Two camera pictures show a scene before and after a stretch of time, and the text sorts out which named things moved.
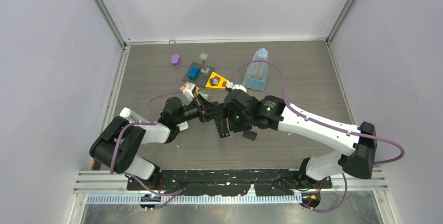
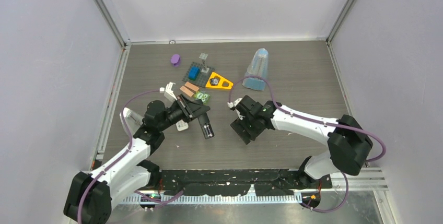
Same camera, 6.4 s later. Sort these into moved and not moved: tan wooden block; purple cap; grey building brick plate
Moved: tan wooden block
Not moved: grey building brick plate; purple cap
